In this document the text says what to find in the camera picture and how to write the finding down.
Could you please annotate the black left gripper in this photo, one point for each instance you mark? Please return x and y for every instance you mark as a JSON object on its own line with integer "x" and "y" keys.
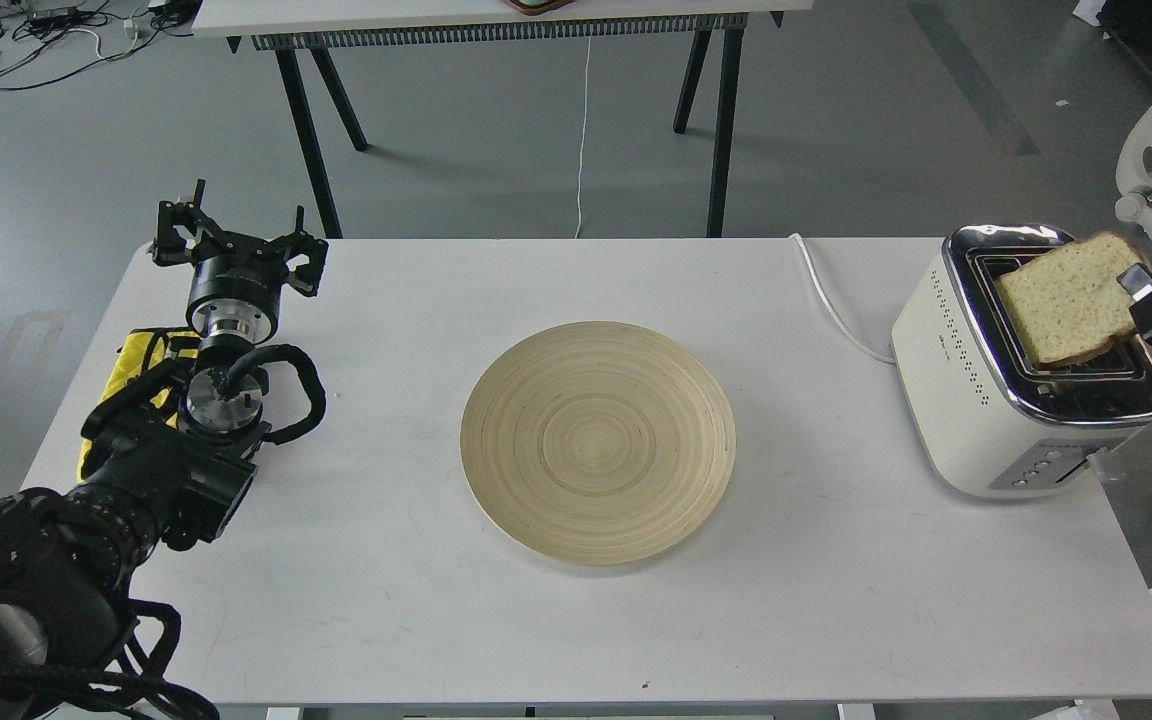
{"x": 238, "y": 283}

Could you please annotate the slice of bread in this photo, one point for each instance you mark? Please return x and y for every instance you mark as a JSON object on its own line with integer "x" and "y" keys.
{"x": 1067, "y": 305}

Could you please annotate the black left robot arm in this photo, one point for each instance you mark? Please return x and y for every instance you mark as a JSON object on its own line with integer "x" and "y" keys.
{"x": 170, "y": 461}

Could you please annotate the white and chrome toaster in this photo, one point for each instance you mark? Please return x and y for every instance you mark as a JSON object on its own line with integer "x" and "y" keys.
{"x": 993, "y": 424}

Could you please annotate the brown object on background table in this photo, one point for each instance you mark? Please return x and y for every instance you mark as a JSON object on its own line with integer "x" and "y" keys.
{"x": 536, "y": 7}

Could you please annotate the round bamboo plate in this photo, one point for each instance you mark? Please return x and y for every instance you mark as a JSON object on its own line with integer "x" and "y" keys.
{"x": 598, "y": 443}

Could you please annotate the white background table black legs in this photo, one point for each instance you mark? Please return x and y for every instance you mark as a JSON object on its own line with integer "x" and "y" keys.
{"x": 289, "y": 28}

